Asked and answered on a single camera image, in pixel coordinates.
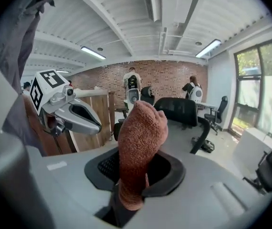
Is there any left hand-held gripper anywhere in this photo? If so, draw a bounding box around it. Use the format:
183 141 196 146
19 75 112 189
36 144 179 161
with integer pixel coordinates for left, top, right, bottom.
29 69 102 137

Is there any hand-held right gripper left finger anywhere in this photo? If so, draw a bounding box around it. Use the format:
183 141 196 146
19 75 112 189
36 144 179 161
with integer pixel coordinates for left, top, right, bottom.
41 145 121 229

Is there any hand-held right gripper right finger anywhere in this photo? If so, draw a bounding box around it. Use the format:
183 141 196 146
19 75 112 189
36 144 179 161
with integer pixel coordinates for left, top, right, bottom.
126 145 263 229

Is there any reddish-brown cloth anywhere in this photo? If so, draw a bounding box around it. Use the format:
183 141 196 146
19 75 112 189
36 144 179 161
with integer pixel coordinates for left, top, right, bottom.
117 100 169 211

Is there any black bag with gear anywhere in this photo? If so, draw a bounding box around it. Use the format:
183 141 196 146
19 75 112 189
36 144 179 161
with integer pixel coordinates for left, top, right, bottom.
191 136 215 153

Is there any long ceiling light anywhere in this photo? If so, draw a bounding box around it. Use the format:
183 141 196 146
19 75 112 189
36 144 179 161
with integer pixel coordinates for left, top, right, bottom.
80 45 107 60
194 39 222 59

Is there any black mesh office chair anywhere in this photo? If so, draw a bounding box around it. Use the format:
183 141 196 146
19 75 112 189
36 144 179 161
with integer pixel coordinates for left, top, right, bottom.
153 97 211 155

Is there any white desk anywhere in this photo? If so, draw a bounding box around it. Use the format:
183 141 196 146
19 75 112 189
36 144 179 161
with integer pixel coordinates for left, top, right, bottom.
194 101 219 112

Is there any person's grey jacket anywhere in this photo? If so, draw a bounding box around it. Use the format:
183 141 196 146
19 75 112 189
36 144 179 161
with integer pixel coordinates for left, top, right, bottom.
0 0 55 152

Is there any white backpack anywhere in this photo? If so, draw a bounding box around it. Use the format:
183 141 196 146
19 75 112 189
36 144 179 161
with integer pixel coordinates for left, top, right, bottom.
190 84 203 102

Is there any large glass window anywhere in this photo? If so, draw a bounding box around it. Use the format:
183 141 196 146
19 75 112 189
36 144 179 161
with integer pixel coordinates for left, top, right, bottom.
232 38 272 138

